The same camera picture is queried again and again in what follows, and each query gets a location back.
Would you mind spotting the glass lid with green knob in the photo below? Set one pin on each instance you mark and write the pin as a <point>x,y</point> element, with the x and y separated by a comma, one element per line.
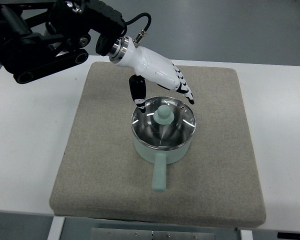
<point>166,124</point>

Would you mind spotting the beige felt mat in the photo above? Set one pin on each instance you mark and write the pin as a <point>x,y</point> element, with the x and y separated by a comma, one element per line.
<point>119,164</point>

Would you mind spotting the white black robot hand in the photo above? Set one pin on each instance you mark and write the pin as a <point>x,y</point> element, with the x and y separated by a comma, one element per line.
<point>148,65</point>

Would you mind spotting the mint green saucepan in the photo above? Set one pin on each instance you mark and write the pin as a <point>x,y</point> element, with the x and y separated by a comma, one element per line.
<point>160,158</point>

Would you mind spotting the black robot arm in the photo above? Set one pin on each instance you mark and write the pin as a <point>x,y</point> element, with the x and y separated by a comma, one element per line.
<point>41,38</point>

